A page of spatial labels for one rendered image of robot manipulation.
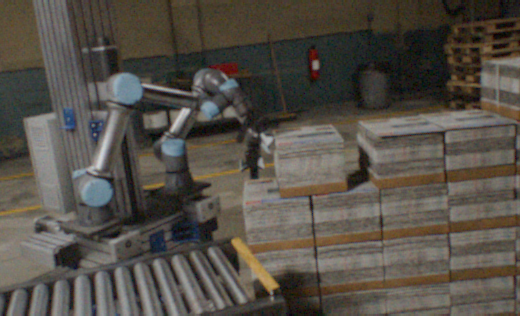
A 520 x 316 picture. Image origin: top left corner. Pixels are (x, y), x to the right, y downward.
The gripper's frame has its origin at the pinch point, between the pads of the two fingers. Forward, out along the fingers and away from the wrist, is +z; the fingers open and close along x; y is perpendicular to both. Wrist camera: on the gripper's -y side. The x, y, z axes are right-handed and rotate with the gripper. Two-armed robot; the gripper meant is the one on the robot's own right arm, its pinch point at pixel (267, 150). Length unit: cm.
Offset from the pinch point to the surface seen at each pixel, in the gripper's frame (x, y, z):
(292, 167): -16.9, 5.9, 8.6
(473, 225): -19, 56, 74
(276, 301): -98, -13, 17
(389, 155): -19, 42, 27
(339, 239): -19, 5, 46
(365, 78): 670, 141, 124
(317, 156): -17.1, 17.2, 10.6
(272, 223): -19.0, -14.6, 23.6
